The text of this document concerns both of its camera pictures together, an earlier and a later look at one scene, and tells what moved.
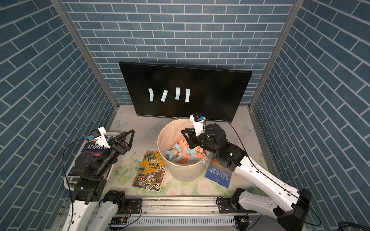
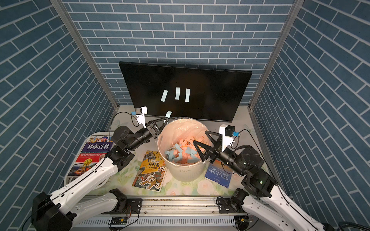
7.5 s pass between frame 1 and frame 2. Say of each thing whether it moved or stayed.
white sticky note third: stayed
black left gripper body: moved
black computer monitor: stayed
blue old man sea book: stayed
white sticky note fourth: stayed
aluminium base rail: stayed
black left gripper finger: moved
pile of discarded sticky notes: stayed
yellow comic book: stayed
